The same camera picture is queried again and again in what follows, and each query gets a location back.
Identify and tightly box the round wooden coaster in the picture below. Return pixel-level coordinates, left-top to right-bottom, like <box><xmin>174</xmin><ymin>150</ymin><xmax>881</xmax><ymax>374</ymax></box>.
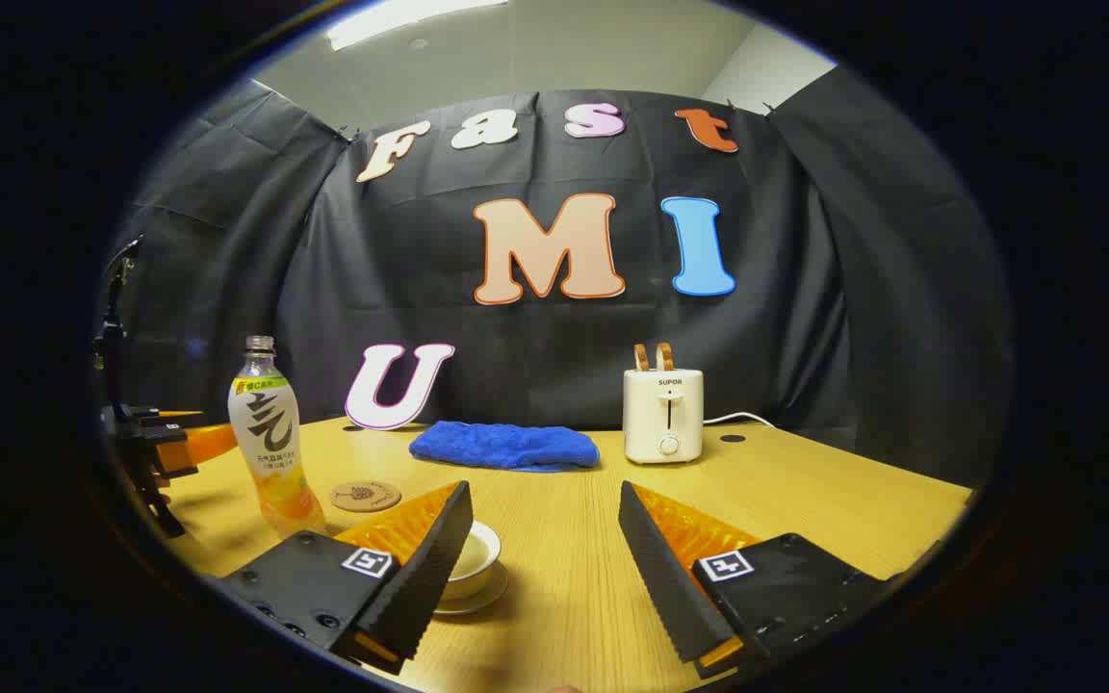
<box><xmin>329</xmin><ymin>480</ymin><xmax>402</xmax><ymax>513</ymax></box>

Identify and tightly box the cream toaster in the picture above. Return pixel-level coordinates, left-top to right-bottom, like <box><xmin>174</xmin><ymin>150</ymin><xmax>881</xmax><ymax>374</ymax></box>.
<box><xmin>623</xmin><ymin>369</ymin><xmax>705</xmax><ymax>466</ymax></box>

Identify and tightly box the blue folded towel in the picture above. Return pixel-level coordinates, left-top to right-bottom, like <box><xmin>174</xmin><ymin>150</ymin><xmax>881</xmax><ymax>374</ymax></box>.
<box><xmin>408</xmin><ymin>421</ymin><xmax>602</xmax><ymax>474</ymax></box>

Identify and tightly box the clear labelled water bottle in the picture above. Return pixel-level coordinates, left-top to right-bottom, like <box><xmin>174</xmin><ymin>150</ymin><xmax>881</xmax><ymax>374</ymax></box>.
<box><xmin>228</xmin><ymin>336</ymin><xmax>324</xmax><ymax>537</ymax></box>

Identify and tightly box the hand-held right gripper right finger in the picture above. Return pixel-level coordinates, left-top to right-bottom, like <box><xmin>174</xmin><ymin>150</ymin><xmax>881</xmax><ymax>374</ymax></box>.
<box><xmin>618</xmin><ymin>480</ymin><xmax>888</xmax><ymax>680</ymax></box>

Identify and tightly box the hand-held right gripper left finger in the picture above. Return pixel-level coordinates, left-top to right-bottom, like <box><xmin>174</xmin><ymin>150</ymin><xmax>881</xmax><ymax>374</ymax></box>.
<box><xmin>218</xmin><ymin>479</ymin><xmax>475</xmax><ymax>675</ymax></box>

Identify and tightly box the cream ceramic teacup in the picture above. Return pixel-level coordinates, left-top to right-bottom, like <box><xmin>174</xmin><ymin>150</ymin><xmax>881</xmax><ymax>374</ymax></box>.
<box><xmin>443</xmin><ymin>520</ymin><xmax>503</xmax><ymax>602</ymax></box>

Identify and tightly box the black backdrop cloth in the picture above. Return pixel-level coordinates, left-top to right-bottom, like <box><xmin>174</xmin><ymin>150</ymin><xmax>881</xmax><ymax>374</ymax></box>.
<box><xmin>102</xmin><ymin>65</ymin><xmax>1013</xmax><ymax>487</ymax></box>

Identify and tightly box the cream ceramic saucer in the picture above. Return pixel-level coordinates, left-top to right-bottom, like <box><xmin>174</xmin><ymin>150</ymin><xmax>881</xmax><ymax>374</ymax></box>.
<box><xmin>434</xmin><ymin>563</ymin><xmax>509</xmax><ymax>617</ymax></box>

